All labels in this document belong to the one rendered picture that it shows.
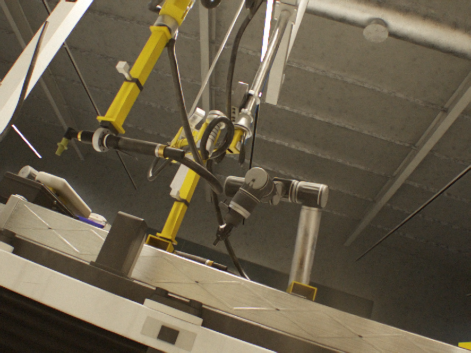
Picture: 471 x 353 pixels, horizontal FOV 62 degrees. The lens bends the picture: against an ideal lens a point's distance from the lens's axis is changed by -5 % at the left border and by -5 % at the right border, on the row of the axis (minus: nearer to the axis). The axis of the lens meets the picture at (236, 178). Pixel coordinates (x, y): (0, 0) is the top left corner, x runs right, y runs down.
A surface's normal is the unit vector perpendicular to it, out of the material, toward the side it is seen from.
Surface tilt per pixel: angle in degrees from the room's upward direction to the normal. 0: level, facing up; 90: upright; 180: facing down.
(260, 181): 101
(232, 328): 90
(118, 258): 90
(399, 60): 176
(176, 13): 180
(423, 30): 152
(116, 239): 90
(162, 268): 90
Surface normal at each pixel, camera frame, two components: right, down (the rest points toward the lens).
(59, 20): 0.03, -0.41
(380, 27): -0.32, 0.86
